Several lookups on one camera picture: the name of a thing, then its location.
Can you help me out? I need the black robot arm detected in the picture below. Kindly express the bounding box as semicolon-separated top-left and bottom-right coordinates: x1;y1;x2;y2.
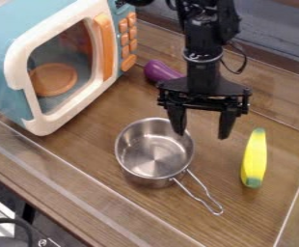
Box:
157;0;250;139

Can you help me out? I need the blue toy microwave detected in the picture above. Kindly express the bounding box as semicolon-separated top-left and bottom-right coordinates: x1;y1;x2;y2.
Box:
0;0;137;136

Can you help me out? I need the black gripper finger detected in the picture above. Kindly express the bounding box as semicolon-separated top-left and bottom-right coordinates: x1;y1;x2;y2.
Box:
217;109;238;140
168;105;186;135

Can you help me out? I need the silver pot with wire handle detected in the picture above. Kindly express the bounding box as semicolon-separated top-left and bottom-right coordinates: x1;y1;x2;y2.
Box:
114;118;224;216

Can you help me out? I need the black cable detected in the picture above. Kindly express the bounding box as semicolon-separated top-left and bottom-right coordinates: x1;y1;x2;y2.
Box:
0;217;34;247

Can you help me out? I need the clear acrylic barrier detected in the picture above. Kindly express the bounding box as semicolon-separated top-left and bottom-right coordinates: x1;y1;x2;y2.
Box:
0;121;204;247

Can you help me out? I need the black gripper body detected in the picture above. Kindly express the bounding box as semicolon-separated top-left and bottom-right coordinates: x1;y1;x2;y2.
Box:
157;54;250;116

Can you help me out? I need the yellow toy banana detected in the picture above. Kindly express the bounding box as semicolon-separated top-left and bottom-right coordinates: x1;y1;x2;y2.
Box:
240;127;266;188

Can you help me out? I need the purple toy eggplant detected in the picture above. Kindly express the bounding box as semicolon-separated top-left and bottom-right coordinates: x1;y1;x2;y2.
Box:
142;60;182;82

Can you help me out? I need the orange microwave turntable plate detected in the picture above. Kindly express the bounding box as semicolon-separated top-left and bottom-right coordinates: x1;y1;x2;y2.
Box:
29;63;77;96

